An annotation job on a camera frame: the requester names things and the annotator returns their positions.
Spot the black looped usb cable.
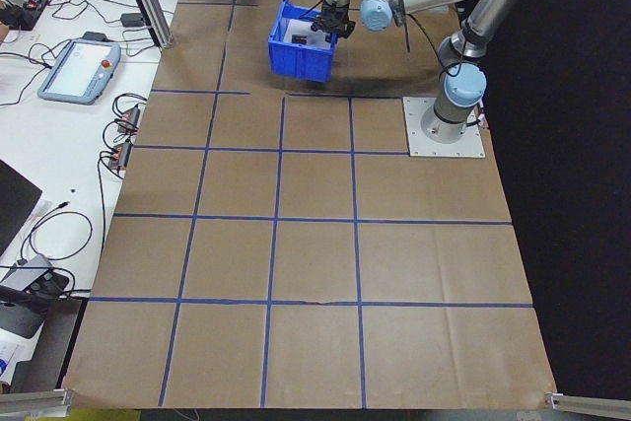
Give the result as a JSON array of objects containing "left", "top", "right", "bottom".
[{"left": 18, "top": 201, "right": 95, "bottom": 265}]

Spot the white carton box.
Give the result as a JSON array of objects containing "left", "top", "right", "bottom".
[{"left": 0, "top": 326, "right": 34, "bottom": 387}]

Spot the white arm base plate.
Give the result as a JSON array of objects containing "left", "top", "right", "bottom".
[{"left": 402, "top": 97, "right": 487, "bottom": 160}]

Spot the grey device stand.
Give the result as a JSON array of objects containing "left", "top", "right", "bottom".
[{"left": 0, "top": 290, "right": 50, "bottom": 341}]

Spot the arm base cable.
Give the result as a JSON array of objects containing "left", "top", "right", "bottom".
[{"left": 465, "top": 104, "right": 489, "bottom": 132}]

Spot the light blue teach pendant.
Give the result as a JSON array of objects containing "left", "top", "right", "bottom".
[{"left": 37, "top": 37, "right": 123, "bottom": 106}]

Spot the blue bin with black batteries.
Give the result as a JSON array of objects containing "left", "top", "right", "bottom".
[{"left": 267, "top": 0, "right": 341, "bottom": 84}]

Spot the grey usb hub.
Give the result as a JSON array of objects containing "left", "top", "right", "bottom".
[{"left": 0, "top": 253, "right": 54, "bottom": 293}]

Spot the black laptop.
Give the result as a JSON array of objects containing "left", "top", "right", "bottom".
[{"left": 0, "top": 158, "right": 44, "bottom": 258}]

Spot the long black cable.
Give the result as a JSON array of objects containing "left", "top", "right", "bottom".
[{"left": 94, "top": 149, "right": 124, "bottom": 290}]

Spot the black orange cable connector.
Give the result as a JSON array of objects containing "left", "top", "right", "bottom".
[
  {"left": 120, "top": 104, "right": 144, "bottom": 131},
  {"left": 108, "top": 142, "right": 134, "bottom": 169}
]

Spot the black frame cover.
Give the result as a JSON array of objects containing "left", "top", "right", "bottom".
[{"left": 443, "top": 0, "right": 631, "bottom": 400}]

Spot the black plug block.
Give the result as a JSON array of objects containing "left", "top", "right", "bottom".
[{"left": 29, "top": 271, "right": 70, "bottom": 297}]

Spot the small black box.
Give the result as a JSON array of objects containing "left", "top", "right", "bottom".
[{"left": 9, "top": 9, "right": 40, "bottom": 32}]

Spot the aluminium frame bar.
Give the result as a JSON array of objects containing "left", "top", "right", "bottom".
[
  {"left": 544, "top": 390, "right": 631, "bottom": 420},
  {"left": 0, "top": 387, "right": 75, "bottom": 421}
]

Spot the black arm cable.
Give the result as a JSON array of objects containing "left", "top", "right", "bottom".
[{"left": 403, "top": 13, "right": 474, "bottom": 78}]

